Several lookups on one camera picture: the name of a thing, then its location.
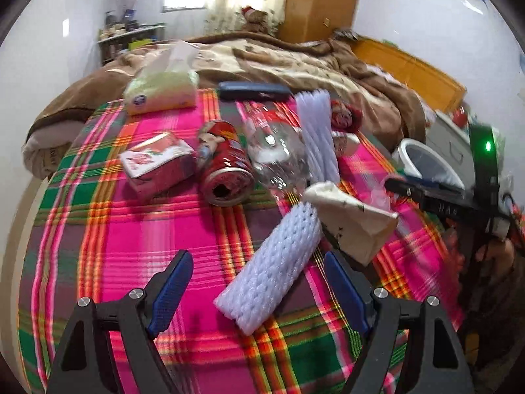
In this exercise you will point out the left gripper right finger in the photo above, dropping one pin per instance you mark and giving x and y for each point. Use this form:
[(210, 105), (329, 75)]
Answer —
[(434, 361)]

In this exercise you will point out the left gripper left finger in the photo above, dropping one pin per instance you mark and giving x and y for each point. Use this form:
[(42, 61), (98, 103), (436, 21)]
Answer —
[(85, 362)]

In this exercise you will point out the clear plastic lidded cup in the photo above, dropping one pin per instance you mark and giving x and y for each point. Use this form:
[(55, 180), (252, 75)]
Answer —
[(381, 198)]

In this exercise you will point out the white paper cup green print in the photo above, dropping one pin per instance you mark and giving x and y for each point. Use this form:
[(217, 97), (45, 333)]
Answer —
[(360, 230)]

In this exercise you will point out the white trash bin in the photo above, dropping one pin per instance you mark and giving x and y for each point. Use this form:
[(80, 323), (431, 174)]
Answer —
[(420, 161)]

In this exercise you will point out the right hand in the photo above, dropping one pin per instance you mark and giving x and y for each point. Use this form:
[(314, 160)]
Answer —
[(500, 263)]

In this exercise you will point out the grey drawer nightstand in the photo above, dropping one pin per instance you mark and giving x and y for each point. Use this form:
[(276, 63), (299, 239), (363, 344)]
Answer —
[(453, 144)]

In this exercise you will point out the red cup on nightstand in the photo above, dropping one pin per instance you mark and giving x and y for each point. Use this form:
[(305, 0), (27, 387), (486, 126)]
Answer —
[(460, 118)]

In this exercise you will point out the wooden headboard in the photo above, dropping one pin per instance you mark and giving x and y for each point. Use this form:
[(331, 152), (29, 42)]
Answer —
[(438, 89)]

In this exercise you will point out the patterned paper cup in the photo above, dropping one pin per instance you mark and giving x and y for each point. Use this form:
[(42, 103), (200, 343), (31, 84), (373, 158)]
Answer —
[(346, 144)]

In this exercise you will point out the red cartoon can far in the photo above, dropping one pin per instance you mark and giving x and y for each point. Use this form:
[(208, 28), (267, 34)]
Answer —
[(345, 117)]

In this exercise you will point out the red cartoon can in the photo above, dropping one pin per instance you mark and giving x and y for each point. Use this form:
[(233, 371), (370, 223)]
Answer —
[(345, 117), (226, 177)]

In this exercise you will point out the short white foam net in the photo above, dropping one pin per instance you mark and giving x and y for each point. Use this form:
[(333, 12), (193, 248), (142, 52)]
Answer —
[(264, 281)]

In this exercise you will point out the long white foam net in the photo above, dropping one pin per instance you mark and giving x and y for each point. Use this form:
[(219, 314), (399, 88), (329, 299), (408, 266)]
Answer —
[(314, 112)]

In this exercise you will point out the brown beige bed blanket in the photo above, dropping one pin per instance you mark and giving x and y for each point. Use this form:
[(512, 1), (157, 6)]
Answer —
[(391, 111)]

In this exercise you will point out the red white carton box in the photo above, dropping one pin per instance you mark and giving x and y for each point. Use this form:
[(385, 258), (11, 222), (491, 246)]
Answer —
[(157, 164)]

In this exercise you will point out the clear plastic bottle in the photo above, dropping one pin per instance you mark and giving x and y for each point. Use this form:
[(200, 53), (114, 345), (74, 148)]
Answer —
[(275, 146)]

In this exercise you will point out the plaid pink tablecloth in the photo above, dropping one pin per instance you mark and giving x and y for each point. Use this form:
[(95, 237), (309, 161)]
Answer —
[(92, 237)]

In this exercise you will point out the red cartoon can near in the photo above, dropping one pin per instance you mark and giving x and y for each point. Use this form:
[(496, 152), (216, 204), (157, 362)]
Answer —
[(226, 177)]

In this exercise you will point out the orange wooden wardrobe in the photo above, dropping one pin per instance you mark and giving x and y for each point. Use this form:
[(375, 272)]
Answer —
[(311, 20)]

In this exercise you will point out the dark blue glasses case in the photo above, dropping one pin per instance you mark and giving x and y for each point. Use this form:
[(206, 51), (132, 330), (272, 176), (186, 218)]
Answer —
[(250, 91)]

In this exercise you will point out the teddy bear santa hat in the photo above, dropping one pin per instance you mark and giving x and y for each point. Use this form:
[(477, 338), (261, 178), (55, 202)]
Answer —
[(255, 20)]

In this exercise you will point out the green tissue pack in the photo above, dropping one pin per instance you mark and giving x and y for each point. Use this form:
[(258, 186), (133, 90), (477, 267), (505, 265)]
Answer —
[(166, 82)]

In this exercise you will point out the cluttered wall shelf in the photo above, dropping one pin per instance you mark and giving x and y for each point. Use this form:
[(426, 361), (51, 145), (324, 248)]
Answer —
[(126, 34)]

